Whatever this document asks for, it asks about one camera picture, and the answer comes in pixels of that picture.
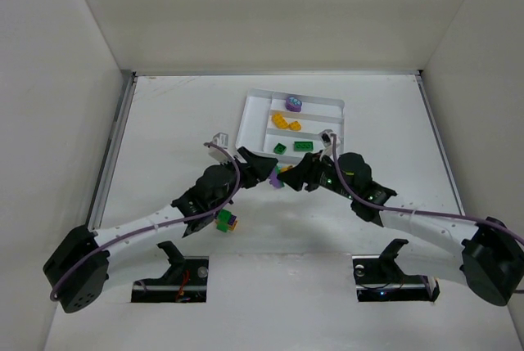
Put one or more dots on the green purple yellow lego cluster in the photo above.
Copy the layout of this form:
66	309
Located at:
225	221

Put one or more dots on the small green lego brick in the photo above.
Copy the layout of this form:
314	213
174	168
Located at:
280	149

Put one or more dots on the small yellow lego piece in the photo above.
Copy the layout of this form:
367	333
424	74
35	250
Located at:
295	126

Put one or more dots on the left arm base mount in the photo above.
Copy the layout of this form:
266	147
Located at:
184	281

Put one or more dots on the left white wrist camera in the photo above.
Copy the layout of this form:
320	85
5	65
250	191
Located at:
219	142

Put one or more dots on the purple round lego piece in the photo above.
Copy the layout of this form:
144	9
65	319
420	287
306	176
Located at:
293	104

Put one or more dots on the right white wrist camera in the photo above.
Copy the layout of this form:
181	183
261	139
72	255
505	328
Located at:
330	141

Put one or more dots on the yellow long lego brick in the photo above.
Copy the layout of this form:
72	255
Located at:
279	121

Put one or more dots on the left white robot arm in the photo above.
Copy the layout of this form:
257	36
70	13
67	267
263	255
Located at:
88	262

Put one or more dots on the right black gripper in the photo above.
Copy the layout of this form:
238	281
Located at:
312	169

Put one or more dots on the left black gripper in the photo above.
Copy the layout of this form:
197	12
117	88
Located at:
246	168

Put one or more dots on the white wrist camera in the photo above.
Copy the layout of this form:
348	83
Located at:
330	141
219	142

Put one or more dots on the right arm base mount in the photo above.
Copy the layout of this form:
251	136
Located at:
379	279

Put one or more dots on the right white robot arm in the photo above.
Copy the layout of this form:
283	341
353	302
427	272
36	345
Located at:
482	254

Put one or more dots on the white divided sorting tray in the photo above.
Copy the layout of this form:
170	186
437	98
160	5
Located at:
258	134

